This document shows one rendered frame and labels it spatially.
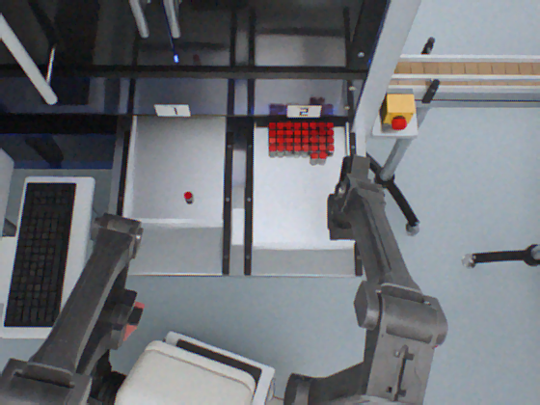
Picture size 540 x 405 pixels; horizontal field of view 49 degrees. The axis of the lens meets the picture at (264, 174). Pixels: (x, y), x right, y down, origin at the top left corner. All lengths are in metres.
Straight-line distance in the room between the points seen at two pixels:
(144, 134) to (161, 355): 0.79
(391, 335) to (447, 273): 1.78
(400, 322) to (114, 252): 0.49
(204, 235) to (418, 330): 0.89
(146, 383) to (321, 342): 1.45
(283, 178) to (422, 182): 1.13
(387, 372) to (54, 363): 0.43
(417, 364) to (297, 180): 0.90
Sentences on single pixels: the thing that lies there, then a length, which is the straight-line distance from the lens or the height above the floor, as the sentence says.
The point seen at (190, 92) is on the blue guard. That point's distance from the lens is 1.47.
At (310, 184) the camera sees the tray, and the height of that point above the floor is 0.88.
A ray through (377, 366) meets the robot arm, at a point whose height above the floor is 1.62.
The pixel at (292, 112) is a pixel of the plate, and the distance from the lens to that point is 1.54.
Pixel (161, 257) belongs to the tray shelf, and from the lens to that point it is 1.57.
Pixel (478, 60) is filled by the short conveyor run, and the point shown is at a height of 0.96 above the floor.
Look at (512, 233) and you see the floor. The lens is 2.69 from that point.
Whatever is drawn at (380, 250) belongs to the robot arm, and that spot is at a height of 1.53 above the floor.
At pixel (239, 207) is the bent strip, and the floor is 0.88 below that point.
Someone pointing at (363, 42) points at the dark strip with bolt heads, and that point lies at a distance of 1.30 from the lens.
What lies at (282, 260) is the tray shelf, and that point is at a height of 0.88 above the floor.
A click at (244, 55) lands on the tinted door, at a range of 1.34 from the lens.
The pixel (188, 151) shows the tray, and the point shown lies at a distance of 1.66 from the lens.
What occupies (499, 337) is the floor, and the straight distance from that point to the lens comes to 2.57.
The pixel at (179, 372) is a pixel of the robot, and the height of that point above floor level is 1.34.
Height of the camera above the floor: 2.39
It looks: 68 degrees down
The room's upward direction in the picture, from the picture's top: straight up
